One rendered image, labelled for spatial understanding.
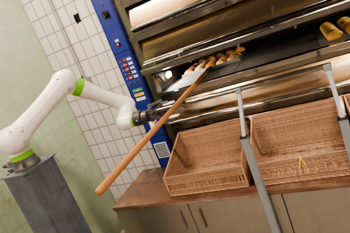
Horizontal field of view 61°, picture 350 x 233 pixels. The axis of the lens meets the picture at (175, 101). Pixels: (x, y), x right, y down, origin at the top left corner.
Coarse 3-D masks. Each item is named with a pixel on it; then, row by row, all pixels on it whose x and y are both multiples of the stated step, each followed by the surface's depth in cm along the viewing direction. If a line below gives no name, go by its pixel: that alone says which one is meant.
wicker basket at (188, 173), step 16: (208, 128) 228; (224, 128) 222; (240, 128) 218; (176, 144) 229; (192, 144) 234; (208, 144) 229; (224, 144) 224; (240, 144) 219; (176, 160) 223; (192, 160) 236; (208, 160) 230; (224, 160) 223; (240, 160) 214; (176, 176) 196; (192, 176) 192; (208, 176) 188; (224, 176) 184; (240, 176) 181; (176, 192) 201; (192, 192) 197
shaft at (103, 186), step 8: (200, 80) 227; (192, 88) 207; (184, 96) 192; (176, 104) 178; (168, 112) 166; (160, 120) 157; (152, 128) 147; (144, 136) 140; (152, 136) 144; (144, 144) 135; (136, 152) 128; (128, 160) 122; (120, 168) 116; (112, 176) 111; (104, 184) 106; (96, 192) 104
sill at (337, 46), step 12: (324, 48) 185; (336, 48) 183; (276, 60) 201; (288, 60) 195; (300, 60) 193; (240, 72) 208; (252, 72) 206; (204, 84) 221; (216, 84) 218; (168, 96) 234
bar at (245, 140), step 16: (320, 64) 156; (272, 80) 166; (208, 96) 182; (240, 96) 173; (336, 96) 146; (240, 112) 169; (256, 160) 165; (256, 176) 164; (272, 208) 172; (272, 224) 172
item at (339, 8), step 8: (336, 8) 163; (344, 8) 162; (312, 16) 168; (320, 16) 167; (288, 24) 174; (296, 24) 173; (264, 32) 180; (272, 32) 178; (240, 40) 187; (248, 40) 185; (216, 48) 193; (224, 48) 191; (192, 56) 201; (200, 56) 199; (168, 64) 209; (176, 64) 207; (144, 72) 217; (152, 72) 215
